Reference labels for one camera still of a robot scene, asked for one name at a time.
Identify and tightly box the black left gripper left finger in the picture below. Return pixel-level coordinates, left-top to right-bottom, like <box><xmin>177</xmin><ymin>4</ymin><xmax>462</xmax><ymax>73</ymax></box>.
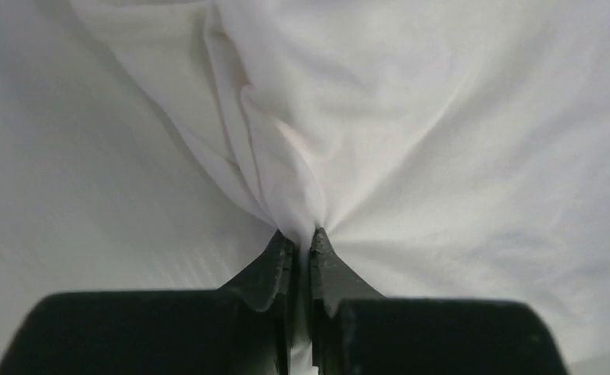
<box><xmin>0</xmin><ymin>233</ymin><xmax>297</xmax><ymax>374</ymax></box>

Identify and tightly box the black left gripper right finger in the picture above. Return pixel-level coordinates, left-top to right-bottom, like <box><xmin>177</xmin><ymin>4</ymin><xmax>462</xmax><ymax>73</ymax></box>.
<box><xmin>309</xmin><ymin>228</ymin><xmax>567</xmax><ymax>374</ymax></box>

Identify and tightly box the white t shirt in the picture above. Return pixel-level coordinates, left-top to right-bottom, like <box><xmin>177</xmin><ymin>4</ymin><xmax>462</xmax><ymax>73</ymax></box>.
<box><xmin>72</xmin><ymin>1</ymin><xmax>610</xmax><ymax>374</ymax></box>

